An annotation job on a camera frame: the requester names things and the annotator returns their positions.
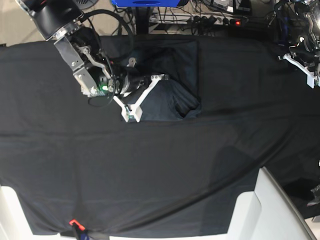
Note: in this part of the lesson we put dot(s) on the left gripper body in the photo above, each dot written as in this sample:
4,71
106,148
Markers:
305,53

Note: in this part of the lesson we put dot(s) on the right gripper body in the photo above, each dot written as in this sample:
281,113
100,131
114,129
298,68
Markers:
127,79

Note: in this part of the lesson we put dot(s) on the dark grey T-shirt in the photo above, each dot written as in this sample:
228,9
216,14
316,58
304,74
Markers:
175,99

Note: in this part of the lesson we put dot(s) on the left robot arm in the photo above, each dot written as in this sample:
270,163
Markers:
302,19

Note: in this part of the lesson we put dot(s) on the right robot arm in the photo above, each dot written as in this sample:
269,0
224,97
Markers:
79,46

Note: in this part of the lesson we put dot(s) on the black table cloth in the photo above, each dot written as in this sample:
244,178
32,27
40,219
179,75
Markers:
68,160

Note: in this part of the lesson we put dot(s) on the white power strip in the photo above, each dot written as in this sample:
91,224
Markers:
209,19

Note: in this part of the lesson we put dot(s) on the blue box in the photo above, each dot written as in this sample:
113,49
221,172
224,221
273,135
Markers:
145,3

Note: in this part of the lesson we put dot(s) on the black round chair base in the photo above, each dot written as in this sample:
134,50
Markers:
85,4

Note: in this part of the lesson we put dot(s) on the red blue clamp bottom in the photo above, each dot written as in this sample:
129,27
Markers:
79,230

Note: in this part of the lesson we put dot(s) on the white chair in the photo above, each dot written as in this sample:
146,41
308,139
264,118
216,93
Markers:
266,213

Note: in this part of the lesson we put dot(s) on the black table leg post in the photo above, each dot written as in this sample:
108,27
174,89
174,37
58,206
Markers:
142,19

